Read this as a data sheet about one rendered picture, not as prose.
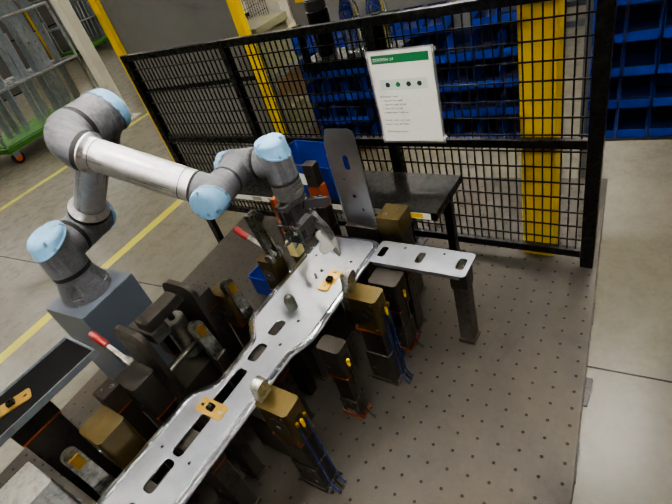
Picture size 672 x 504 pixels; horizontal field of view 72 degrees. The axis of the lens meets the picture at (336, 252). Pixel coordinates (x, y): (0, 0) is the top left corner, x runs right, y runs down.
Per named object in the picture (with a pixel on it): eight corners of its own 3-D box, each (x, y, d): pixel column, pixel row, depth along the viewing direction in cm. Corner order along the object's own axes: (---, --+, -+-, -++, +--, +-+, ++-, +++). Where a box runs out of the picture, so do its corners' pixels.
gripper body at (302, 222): (283, 243, 120) (267, 205, 113) (301, 223, 125) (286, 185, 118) (307, 247, 116) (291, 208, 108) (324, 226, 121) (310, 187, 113)
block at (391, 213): (417, 304, 158) (398, 220, 137) (396, 300, 163) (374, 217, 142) (426, 288, 163) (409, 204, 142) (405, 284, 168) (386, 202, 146)
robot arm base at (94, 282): (55, 304, 144) (35, 281, 138) (92, 272, 154) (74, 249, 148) (84, 311, 137) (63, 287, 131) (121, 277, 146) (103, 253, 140)
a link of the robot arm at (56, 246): (41, 280, 137) (10, 245, 129) (72, 251, 147) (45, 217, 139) (69, 281, 133) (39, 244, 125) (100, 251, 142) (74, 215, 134)
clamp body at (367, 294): (407, 391, 134) (383, 307, 113) (372, 379, 140) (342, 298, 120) (416, 373, 138) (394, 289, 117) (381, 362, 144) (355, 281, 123)
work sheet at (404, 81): (446, 143, 148) (432, 44, 130) (384, 142, 161) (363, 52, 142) (448, 140, 149) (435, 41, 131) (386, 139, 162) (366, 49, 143)
